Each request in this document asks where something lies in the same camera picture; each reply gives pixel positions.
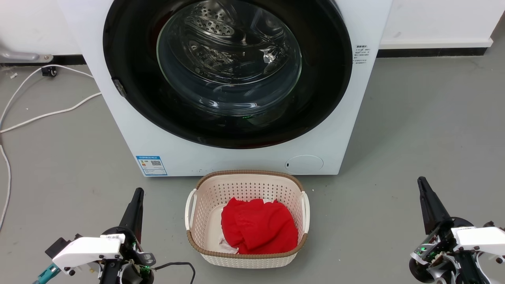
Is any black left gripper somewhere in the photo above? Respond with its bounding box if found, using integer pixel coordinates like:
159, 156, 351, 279
98, 187, 157, 284

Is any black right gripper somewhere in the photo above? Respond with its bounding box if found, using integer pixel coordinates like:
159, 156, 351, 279
408, 176, 498, 284

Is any white front-load washing machine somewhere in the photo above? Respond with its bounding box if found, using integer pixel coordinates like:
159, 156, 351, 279
57, 0, 394, 177

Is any black round washer door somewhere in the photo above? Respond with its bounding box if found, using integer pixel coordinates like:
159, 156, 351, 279
103, 0, 353, 149

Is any blue energy label sticker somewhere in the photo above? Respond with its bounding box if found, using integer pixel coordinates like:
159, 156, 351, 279
136, 155, 168, 176

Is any cream perforated laundry basket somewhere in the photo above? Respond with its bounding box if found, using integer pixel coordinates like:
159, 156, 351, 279
185, 170, 310, 269

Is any white garment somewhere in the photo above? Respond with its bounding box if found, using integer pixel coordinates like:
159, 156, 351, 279
219, 238, 239, 254

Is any red garment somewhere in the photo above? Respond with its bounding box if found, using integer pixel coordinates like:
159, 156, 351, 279
221, 198, 299, 255

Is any round white filter cover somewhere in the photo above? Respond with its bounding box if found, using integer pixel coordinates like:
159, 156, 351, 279
285, 155, 324, 173

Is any black text warning sticker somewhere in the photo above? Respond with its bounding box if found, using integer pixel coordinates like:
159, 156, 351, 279
352, 44, 370, 65

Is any steel washer drum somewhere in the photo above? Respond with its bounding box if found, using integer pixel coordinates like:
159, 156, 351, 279
157, 0, 303, 117

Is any thin black left gripper cable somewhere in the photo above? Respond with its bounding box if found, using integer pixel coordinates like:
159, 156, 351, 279
153, 262, 196, 284

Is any white floor cable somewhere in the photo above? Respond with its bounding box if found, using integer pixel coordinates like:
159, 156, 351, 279
0, 145, 11, 232
0, 64, 95, 127
0, 92, 102, 134

